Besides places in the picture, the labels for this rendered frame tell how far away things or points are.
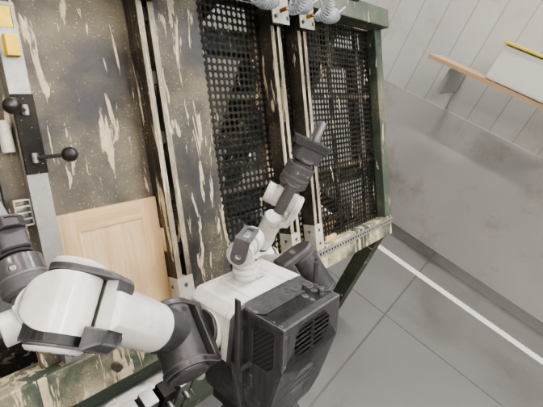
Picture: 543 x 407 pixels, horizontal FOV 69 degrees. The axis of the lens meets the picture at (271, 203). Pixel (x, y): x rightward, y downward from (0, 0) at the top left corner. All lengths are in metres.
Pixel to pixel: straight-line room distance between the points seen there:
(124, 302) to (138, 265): 0.71
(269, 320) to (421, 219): 3.73
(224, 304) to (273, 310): 0.11
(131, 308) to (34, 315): 0.13
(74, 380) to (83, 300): 0.71
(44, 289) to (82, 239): 0.63
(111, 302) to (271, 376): 0.39
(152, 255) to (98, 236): 0.19
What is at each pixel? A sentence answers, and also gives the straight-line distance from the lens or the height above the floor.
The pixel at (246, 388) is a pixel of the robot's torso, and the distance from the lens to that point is 0.97.
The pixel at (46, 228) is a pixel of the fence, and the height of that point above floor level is 1.22.
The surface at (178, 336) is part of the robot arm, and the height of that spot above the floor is 1.37.
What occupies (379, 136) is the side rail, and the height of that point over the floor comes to 1.32.
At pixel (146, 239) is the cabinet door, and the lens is 1.34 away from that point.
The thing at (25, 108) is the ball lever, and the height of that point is 1.49.
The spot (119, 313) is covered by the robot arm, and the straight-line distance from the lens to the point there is 0.64.
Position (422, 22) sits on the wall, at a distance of 4.30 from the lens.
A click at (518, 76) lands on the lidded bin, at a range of 3.46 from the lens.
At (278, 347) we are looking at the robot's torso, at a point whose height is 1.37.
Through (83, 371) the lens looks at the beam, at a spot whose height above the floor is 0.88.
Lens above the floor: 2.00
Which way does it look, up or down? 31 degrees down
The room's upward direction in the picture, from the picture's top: 22 degrees clockwise
